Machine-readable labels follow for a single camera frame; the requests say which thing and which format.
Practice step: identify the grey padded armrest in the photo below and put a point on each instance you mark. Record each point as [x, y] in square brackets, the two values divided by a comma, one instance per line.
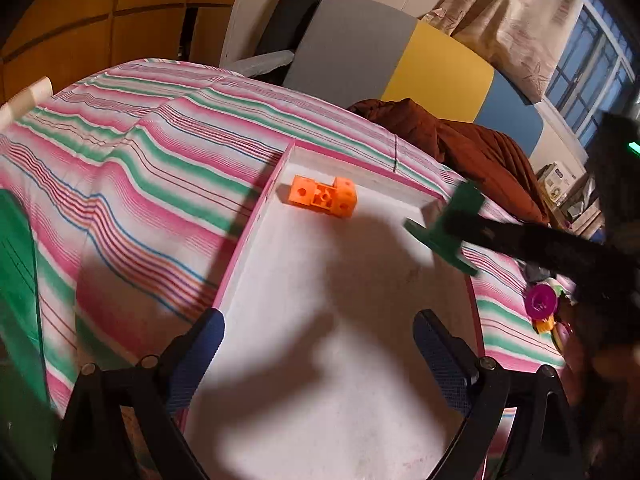
[260, 62]

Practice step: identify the person's right hand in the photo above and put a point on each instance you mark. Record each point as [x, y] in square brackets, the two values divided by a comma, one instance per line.
[605, 375]

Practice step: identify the wooden wardrobe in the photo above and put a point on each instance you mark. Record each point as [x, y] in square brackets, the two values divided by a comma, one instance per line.
[100, 10]

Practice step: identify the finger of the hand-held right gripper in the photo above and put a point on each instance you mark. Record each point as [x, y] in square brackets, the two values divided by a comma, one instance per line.
[525, 245]

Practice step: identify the grey round plastic piece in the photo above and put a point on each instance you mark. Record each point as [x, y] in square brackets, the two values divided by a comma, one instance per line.
[536, 272]

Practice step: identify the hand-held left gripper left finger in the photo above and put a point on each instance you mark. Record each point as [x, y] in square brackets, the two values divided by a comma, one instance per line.
[200, 355]

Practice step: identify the beige patterned curtain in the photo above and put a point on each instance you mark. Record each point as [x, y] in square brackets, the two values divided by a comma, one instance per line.
[525, 20]

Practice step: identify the window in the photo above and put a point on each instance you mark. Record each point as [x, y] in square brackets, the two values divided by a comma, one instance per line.
[590, 70]

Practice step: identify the grey yellow blue padded panel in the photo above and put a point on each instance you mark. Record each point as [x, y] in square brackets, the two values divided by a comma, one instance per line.
[350, 45]

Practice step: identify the black rolled mat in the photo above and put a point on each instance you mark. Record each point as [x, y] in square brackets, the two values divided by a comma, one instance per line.
[300, 0]

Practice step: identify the magenta perforated plastic piece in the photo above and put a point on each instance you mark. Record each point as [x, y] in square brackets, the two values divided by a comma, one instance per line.
[540, 302]

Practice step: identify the white carton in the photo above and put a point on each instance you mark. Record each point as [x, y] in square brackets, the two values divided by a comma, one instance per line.
[557, 180]

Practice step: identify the white tray with pink rim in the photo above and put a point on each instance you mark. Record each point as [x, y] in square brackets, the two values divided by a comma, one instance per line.
[300, 310]

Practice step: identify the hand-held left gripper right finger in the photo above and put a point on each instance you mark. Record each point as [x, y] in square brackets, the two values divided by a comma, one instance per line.
[440, 360]

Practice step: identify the orange plastic block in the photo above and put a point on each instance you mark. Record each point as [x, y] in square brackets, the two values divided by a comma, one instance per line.
[320, 195]

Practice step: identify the green plastic cylinder piece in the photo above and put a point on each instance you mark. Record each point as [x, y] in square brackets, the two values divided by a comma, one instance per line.
[430, 234]

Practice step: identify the pink green striped cloth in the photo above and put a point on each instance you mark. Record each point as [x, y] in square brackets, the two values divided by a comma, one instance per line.
[125, 185]

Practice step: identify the brown jacket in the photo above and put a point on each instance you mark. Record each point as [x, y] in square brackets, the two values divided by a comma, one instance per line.
[475, 160]

